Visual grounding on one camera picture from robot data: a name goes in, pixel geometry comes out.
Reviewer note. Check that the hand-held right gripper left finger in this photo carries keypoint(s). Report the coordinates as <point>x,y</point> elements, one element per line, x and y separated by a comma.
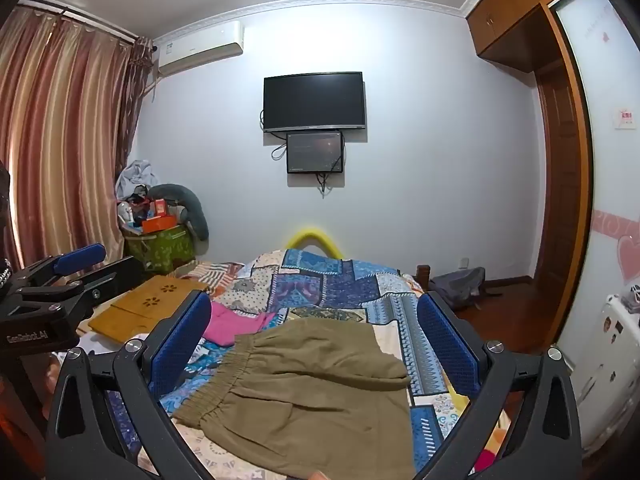
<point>180,345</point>

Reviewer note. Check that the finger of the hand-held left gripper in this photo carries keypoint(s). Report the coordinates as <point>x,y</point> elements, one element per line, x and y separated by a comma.
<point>115,277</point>
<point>80,256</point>

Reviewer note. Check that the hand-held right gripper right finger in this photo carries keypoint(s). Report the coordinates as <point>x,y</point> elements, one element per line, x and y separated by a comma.
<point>447,345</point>

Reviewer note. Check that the khaki pants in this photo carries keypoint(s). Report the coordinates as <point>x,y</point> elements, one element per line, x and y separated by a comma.
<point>300,400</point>

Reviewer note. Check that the green patterned storage box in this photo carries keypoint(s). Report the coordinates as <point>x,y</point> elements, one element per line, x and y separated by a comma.
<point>160,250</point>

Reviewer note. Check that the pink garment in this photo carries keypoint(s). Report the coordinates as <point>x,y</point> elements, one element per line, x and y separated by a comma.
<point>230,325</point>

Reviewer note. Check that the grey backpack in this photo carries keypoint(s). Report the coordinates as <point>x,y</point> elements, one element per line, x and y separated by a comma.
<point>457,287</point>

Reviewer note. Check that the orange box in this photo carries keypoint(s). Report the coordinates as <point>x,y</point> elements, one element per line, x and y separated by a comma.
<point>159,224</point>

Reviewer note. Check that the striped orange cloth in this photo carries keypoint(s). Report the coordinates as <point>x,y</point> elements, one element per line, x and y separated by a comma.
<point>215,274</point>

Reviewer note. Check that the red box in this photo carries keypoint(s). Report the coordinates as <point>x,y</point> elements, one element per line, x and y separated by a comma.
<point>160,207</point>

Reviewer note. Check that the white clothes heap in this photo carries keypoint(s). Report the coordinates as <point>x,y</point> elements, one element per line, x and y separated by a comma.
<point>137,175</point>

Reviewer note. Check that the grey bolster pillow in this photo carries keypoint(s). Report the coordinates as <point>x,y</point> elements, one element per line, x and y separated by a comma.
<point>172,194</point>

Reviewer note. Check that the orange fleece blanket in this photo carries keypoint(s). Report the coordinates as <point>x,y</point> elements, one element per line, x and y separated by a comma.
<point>492,452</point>

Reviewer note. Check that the striped pink curtain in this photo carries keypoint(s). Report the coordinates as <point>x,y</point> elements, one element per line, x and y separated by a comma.
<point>60,135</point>

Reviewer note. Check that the blue patchwork bed blanket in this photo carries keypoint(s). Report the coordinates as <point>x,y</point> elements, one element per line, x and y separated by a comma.
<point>325,280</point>

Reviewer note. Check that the white appliance with stickers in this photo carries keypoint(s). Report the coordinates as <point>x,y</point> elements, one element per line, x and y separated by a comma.
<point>607,360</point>

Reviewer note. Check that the yellow curved foam tube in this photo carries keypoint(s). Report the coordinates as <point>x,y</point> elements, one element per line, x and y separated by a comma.
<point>312,234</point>

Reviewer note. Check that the brown wooden door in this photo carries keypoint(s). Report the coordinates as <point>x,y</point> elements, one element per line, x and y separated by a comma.
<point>557,200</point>

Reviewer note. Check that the white air conditioner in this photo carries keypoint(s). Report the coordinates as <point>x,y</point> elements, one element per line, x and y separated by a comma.
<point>200,45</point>

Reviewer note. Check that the wooden overhead cabinet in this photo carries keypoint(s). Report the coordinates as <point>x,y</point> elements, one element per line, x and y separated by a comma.
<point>515,5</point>

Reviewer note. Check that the wooden bed post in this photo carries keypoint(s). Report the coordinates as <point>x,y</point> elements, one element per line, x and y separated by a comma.
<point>423,277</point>

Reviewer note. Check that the pink heart wall sticker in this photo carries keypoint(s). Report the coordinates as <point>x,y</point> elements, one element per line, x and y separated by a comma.
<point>629,257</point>

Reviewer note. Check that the small black wall monitor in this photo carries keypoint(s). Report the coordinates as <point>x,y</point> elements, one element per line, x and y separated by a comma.
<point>315,151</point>

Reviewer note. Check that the black wall television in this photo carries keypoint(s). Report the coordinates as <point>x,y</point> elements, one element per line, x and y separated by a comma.
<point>315,101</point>

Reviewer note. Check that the wall switch with red sticker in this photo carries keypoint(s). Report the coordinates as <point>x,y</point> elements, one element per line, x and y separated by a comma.
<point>624,118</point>

